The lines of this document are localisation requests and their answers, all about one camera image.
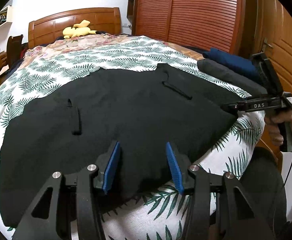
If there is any black large garment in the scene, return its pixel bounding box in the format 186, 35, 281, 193
0, 64, 239, 227

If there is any person's right hand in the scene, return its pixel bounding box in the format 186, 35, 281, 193
264, 107, 292, 147

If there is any folded dark grey garment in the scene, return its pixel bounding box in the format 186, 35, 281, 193
197, 59, 267, 96

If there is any folded navy blue garment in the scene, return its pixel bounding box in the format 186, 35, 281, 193
202, 48, 259, 77

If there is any green leaf pattern bedsheet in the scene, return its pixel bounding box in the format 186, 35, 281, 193
0, 35, 265, 239

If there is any wooden room door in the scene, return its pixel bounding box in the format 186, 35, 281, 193
254, 0, 292, 93

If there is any louvered wooden wardrobe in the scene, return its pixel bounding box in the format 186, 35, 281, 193
127, 0, 257, 58

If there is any floral quilt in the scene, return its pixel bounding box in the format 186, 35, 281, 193
18, 33, 202, 66

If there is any yellow plush toy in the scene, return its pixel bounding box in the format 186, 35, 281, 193
63, 20, 97, 39

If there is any wooden headboard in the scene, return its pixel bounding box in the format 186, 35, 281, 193
28, 7, 122, 49

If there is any dark wooden chair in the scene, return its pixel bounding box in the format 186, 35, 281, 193
6, 35, 23, 69

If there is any white wall shelf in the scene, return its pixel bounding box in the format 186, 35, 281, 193
0, 5, 13, 35

